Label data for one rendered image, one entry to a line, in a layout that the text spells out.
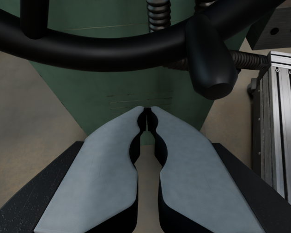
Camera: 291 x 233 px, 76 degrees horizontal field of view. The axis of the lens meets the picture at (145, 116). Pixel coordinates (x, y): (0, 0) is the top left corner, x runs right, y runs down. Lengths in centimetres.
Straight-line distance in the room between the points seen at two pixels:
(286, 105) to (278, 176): 26
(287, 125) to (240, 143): 24
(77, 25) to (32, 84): 89
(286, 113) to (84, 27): 67
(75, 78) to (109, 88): 8
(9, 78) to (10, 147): 45
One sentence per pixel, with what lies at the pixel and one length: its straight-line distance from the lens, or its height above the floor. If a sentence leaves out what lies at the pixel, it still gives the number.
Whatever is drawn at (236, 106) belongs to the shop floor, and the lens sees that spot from 102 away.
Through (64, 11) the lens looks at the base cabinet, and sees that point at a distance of 37.
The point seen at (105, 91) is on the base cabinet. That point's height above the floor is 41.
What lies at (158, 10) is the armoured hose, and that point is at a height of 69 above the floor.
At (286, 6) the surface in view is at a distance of 39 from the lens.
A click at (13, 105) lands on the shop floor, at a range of 121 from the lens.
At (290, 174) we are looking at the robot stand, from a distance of 70.
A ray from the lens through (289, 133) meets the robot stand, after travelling 75.
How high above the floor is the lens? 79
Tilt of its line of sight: 60 degrees down
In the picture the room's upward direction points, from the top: 5 degrees counter-clockwise
